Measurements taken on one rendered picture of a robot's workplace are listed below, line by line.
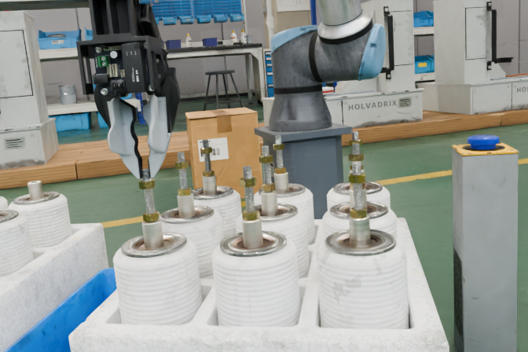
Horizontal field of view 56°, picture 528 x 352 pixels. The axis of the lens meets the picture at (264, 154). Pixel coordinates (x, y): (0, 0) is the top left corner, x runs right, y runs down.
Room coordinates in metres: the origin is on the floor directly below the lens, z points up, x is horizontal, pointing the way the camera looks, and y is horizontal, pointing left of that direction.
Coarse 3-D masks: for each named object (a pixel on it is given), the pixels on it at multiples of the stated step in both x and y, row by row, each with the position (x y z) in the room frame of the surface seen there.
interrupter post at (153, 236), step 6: (144, 222) 0.55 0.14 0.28; (150, 222) 0.54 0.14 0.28; (156, 222) 0.54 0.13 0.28; (144, 228) 0.54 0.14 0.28; (150, 228) 0.54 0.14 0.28; (156, 228) 0.54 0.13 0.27; (162, 228) 0.55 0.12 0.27; (144, 234) 0.55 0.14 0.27; (150, 234) 0.54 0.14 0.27; (156, 234) 0.54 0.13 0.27; (162, 234) 0.55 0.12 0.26; (150, 240) 0.54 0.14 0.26; (156, 240) 0.54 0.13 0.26; (162, 240) 0.55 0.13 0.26; (150, 246) 0.54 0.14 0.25; (156, 246) 0.54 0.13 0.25; (162, 246) 0.55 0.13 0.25
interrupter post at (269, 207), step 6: (264, 192) 0.64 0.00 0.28; (270, 192) 0.64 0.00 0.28; (276, 192) 0.64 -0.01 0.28; (264, 198) 0.64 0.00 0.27; (270, 198) 0.64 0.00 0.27; (276, 198) 0.64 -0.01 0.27; (264, 204) 0.64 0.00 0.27; (270, 204) 0.63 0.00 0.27; (276, 204) 0.64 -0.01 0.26; (264, 210) 0.64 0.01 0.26; (270, 210) 0.63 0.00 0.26; (276, 210) 0.64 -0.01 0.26
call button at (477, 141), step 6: (468, 138) 0.67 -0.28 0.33; (474, 138) 0.66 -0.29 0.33; (480, 138) 0.65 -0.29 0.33; (486, 138) 0.65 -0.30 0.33; (492, 138) 0.65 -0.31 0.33; (498, 138) 0.65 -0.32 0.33; (474, 144) 0.66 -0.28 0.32; (480, 144) 0.65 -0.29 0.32; (486, 144) 0.65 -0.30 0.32; (492, 144) 0.65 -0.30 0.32
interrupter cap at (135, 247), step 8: (168, 232) 0.59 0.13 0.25; (128, 240) 0.56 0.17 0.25; (136, 240) 0.56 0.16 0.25; (144, 240) 0.57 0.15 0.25; (168, 240) 0.56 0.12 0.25; (176, 240) 0.55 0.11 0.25; (184, 240) 0.55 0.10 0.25; (128, 248) 0.54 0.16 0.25; (136, 248) 0.54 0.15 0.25; (144, 248) 0.54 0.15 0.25; (160, 248) 0.53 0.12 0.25; (168, 248) 0.53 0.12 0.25; (176, 248) 0.53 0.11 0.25; (128, 256) 0.52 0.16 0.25; (136, 256) 0.52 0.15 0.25; (144, 256) 0.51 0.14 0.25; (152, 256) 0.51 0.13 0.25
